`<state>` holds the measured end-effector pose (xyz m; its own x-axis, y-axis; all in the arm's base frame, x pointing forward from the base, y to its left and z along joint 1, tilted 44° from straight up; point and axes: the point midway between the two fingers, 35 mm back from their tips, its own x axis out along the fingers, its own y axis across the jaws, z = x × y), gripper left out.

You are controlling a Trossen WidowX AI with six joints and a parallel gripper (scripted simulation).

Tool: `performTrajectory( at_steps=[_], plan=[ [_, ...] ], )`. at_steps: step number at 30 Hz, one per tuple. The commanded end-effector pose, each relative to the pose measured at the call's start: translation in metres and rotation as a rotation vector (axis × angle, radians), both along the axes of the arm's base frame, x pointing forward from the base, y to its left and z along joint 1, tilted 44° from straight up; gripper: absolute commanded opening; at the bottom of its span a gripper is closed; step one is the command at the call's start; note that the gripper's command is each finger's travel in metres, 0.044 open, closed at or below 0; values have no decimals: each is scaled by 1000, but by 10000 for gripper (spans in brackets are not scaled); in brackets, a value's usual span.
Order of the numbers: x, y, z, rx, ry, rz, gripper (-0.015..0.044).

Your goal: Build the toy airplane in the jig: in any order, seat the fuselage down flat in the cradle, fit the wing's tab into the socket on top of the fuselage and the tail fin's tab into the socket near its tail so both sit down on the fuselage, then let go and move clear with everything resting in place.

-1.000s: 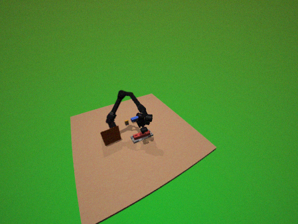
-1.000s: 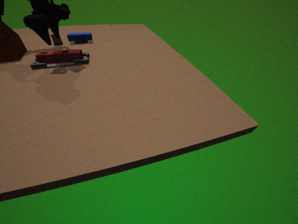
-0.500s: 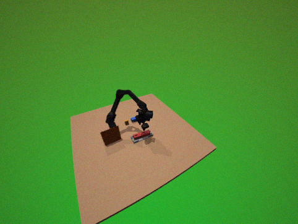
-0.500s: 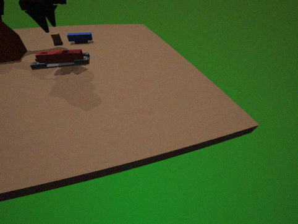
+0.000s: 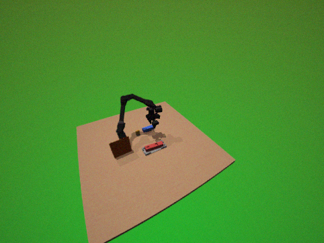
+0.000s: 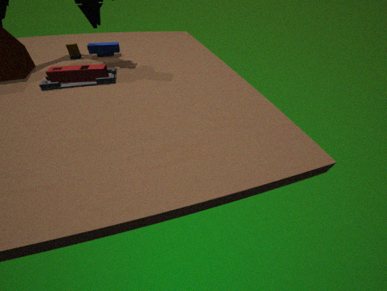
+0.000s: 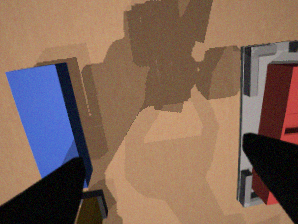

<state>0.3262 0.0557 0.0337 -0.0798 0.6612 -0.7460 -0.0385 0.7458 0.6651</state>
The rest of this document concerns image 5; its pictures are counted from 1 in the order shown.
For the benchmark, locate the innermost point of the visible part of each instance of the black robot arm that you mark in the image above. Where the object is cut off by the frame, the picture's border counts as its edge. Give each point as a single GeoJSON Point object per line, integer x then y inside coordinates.
{"type": "Point", "coordinates": [123, 100]}

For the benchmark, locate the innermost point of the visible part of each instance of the red bar with rectangular socket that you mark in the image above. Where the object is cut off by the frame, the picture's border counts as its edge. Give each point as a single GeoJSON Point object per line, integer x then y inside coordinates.
{"type": "Point", "coordinates": [153, 146]}

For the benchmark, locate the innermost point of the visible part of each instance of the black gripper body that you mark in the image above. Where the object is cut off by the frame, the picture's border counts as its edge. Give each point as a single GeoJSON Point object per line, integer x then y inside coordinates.
{"type": "Point", "coordinates": [152, 117]}

